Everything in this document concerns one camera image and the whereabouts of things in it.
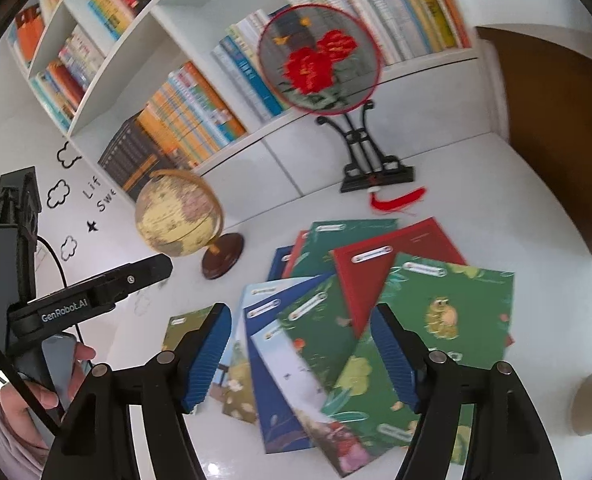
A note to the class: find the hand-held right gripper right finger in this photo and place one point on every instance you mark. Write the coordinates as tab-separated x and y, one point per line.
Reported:
393	360

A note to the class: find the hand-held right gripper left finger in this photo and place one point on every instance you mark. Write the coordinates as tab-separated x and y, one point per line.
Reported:
210	355

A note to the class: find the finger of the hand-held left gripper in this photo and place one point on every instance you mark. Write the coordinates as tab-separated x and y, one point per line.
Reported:
140	275

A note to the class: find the neat stack of picture books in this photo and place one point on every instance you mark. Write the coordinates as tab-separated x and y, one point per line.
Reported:
183	332

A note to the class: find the pile of picture books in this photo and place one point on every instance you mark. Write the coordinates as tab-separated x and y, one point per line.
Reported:
356	370

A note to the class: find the row of mixed colourful books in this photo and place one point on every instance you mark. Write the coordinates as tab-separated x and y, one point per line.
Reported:
125	0
60	85

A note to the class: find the person's left hand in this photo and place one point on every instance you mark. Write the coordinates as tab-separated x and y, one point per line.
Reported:
25	405

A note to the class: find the black outline cloud decal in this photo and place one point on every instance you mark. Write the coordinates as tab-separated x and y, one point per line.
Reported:
61	255
61	160
50	200

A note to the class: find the antique style desk globe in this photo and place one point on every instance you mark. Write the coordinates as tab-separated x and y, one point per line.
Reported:
175	215

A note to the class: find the row of dark grey hardcovers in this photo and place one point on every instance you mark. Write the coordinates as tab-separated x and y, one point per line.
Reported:
135	160

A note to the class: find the red tassel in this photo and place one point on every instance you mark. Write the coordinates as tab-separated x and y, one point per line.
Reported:
396	200

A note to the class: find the row of orange yellow paperbacks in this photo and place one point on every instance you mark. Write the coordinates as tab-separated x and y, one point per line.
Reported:
195	115

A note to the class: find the white bookshelf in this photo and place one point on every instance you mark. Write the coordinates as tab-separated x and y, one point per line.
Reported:
286	160

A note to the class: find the row of white blue paperbacks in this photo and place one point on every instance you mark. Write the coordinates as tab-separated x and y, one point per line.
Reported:
246	65

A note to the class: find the round embroidered flower fan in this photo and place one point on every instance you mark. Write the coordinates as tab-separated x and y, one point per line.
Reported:
316	65

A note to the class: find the brown wooden panel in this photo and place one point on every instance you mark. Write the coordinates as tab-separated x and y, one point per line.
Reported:
551	135

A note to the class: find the black bird wall decal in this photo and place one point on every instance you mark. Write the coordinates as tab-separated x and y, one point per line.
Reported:
93	226

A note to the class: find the black lettering wall decal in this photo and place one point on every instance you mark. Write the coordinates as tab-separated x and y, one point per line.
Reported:
100	197

